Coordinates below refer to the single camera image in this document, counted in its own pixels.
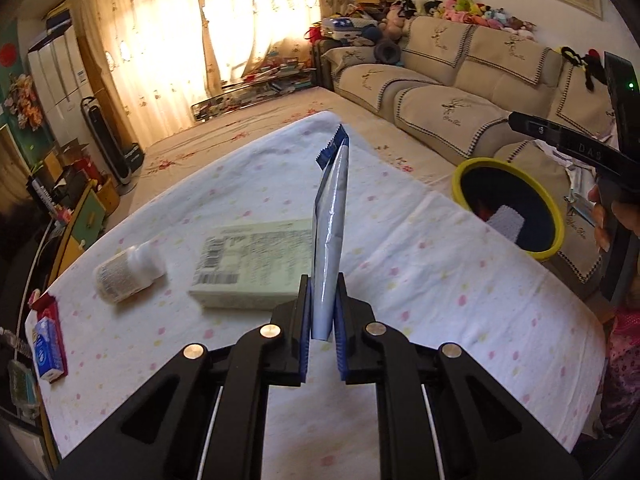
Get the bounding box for pale green carton box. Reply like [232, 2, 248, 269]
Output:
[189, 219, 314, 311]

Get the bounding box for small white pill bottle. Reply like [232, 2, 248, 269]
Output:
[93, 242, 166, 304]

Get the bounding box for silver blue toothpaste tube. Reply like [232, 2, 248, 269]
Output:
[311, 125, 349, 340]

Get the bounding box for yellow rimmed black trash bin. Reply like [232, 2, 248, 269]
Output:
[451, 157, 565, 262]

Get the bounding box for person's right hand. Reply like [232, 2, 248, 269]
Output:
[588, 185, 640, 252]

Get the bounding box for blue tissue pack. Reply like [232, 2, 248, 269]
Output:
[35, 318, 64, 382]

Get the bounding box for beige sectional sofa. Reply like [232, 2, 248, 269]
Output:
[314, 16, 614, 298]

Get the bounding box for pile of plush toys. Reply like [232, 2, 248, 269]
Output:
[378, 0, 536, 41]

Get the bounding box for floral bed mat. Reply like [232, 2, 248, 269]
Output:
[104, 84, 457, 231]

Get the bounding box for black tower fan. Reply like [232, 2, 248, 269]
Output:
[80, 96, 144, 186]

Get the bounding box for cluttered low glass table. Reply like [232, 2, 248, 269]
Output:
[191, 61, 316, 122]

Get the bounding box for artificial flower bouquet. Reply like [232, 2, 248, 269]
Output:
[4, 74, 43, 131]

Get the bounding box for white cabinet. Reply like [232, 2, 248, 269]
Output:
[27, 21, 94, 148]

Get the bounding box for cream floral curtains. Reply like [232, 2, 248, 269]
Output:
[67, 0, 348, 148]

